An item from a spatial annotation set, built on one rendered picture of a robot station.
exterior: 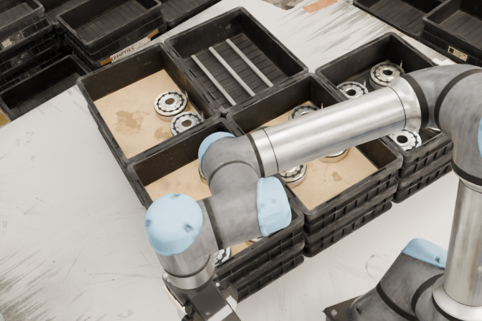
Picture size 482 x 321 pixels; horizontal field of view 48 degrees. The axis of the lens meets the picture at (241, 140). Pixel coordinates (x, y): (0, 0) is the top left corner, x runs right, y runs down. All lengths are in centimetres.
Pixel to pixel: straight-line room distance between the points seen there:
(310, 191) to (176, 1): 169
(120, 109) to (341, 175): 72
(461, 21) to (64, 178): 187
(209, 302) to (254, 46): 115
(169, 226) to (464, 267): 51
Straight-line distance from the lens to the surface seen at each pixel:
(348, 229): 151
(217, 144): 85
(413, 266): 115
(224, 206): 72
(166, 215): 71
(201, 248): 73
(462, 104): 85
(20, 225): 175
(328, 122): 85
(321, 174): 147
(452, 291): 103
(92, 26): 268
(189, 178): 150
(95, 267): 158
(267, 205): 72
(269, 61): 179
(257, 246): 125
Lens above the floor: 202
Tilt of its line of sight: 50 degrees down
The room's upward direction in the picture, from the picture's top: 9 degrees counter-clockwise
